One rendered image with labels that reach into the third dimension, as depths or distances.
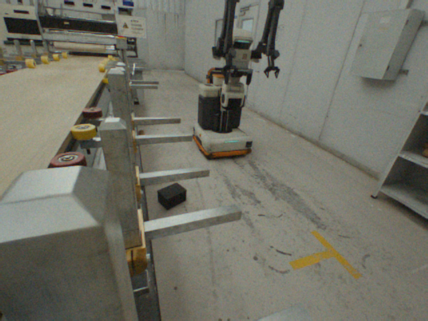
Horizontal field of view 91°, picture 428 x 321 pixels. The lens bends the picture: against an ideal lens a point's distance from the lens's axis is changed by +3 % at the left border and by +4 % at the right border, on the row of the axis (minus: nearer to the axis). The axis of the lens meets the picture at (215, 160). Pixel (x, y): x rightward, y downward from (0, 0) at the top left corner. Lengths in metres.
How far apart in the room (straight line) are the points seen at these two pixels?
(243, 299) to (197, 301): 0.25
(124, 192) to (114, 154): 0.07
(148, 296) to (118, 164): 0.34
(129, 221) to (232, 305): 1.03
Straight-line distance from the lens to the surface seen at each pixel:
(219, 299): 1.37
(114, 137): 0.33
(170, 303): 1.36
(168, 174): 0.72
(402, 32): 2.84
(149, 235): 0.51
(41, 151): 0.79
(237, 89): 2.43
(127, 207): 0.40
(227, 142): 2.49
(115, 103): 0.57
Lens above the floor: 1.20
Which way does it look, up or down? 28 degrees down
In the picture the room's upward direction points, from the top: 5 degrees clockwise
